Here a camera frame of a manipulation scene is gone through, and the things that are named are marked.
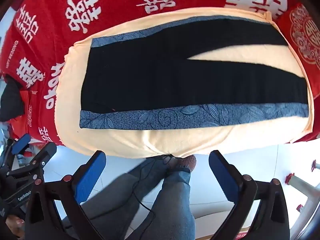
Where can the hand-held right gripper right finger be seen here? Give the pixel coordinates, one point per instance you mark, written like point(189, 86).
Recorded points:
point(225, 177)

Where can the red printed blanket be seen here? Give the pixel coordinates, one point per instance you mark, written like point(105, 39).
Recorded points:
point(112, 17)

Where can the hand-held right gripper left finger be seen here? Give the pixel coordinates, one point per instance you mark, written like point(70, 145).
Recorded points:
point(90, 177)

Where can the small red box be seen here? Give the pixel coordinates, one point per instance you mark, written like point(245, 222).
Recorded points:
point(242, 236)

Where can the black pants with blue stripes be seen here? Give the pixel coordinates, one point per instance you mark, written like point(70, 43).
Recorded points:
point(162, 80)

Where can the person's right leg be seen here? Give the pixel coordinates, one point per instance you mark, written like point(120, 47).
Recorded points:
point(172, 205)

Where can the black cloth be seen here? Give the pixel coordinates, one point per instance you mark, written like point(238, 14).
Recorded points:
point(10, 100)

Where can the white rack with red caps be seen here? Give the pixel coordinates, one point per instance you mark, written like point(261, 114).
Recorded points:
point(306, 187)

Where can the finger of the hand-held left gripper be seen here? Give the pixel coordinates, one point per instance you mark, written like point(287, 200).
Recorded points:
point(46, 155)
point(21, 142)

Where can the cream blanket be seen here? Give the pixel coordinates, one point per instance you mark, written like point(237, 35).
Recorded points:
point(175, 142)

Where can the brown slipper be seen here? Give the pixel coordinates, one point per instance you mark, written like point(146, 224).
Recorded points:
point(187, 162)

